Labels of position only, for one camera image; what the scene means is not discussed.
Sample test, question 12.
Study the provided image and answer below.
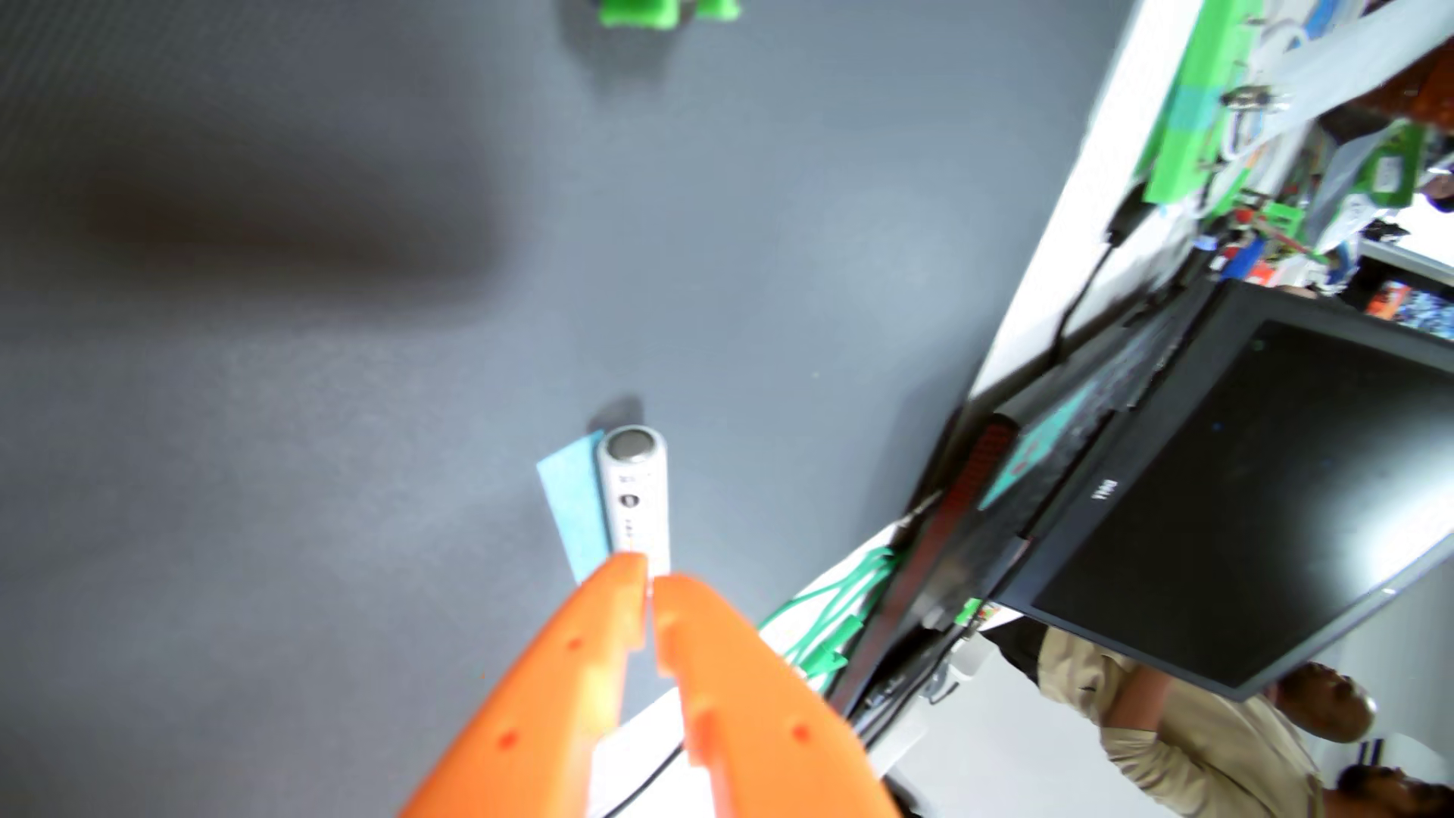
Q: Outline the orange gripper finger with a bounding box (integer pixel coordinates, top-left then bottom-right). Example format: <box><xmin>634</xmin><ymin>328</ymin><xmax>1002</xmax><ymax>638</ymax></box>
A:
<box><xmin>650</xmin><ymin>573</ymin><xmax>899</xmax><ymax>818</ymax></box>
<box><xmin>398</xmin><ymin>551</ymin><xmax>651</xmax><ymax>818</ymax></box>

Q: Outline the white cylindrical battery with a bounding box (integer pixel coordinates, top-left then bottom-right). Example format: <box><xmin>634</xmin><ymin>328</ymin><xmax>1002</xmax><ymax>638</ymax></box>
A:
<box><xmin>596</xmin><ymin>423</ymin><xmax>672</xmax><ymax>579</ymax></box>

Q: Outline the green battery holder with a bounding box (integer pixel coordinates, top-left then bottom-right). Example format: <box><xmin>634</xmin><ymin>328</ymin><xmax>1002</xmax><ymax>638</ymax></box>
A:
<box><xmin>596</xmin><ymin>0</ymin><xmax>742</xmax><ymax>30</ymax></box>

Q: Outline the light blue paper marker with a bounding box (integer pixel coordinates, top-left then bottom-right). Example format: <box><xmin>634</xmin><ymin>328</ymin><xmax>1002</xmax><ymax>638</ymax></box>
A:
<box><xmin>536</xmin><ymin>429</ymin><xmax>613</xmax><ymax>586</ymax></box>

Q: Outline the dark grey mat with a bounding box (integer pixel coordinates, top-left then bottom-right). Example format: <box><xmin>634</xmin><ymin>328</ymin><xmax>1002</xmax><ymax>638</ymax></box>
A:
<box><xmin>0</xmin><ymin>0</ymin><xmax>1137</xmax><ymax>818</ymax></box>

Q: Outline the person in beige shirt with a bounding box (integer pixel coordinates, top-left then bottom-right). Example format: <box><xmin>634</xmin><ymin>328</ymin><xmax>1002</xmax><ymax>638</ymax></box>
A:
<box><xmin>982</xmin><ymin>619</ymin><xmax>1381</xmax><ymax>818</ymax></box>

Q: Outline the black Dell laptop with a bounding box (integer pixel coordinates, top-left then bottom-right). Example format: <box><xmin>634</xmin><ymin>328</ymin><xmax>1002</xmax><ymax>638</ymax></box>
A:
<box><xmin>823</xmin><ymin>278</ymin><xmax>1454</xmax><ymax>774</ymax></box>

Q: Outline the green block with metal connectors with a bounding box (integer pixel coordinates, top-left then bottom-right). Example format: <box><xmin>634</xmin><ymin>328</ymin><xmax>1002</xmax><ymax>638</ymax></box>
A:
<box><xmin>1141</xmin><ymin>0</ymin><xmax>1265</xmax><ymax>206</ymax></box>

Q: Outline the pale grey tape strip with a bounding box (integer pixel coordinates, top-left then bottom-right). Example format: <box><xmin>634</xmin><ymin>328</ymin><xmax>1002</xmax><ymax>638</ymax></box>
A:
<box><xmin>1232</xmin><ymin>0</ymin><xmax>1454</xmax><ymax>126</ymax></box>

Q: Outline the green cable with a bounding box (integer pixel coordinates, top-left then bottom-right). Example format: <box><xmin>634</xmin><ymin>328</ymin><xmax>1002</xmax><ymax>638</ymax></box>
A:
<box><xmin>759</xmin><ymin>548</ymin><xmax>899</xmax><ymax>692</ymax></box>

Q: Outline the black cable with plug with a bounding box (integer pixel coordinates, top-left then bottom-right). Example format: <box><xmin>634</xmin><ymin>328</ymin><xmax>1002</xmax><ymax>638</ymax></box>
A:
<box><xmin>1050</xmin><ymin>187</ymin><xmax>1154</xmax><ymax>365</ymax></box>

